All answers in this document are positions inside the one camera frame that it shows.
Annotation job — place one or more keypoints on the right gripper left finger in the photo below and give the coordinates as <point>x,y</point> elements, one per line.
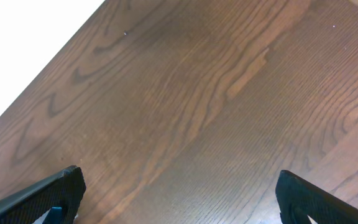
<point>56,199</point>

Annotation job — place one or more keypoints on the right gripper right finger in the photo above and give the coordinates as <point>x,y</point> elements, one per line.
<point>301,202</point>

